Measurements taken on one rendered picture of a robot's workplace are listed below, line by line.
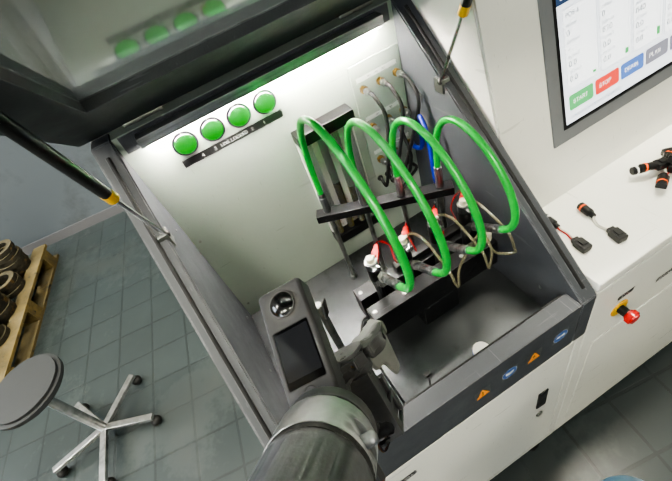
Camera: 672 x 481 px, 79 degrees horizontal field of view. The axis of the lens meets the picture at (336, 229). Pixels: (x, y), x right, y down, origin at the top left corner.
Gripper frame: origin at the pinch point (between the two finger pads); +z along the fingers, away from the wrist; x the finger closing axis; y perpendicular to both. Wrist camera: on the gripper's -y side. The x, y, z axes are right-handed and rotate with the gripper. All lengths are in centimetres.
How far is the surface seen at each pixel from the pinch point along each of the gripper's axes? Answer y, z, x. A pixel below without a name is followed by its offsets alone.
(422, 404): 23.6, 28.1, -1.7
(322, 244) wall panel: -13, 64, -9
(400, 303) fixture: 7.5, 40.8, 3.3
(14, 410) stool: -21, 82, -147
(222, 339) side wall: -6.7, 19.0, -25.0
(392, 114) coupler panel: -31, 53, 25
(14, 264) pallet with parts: -117, 194, -228
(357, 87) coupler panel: -39, 43, 20
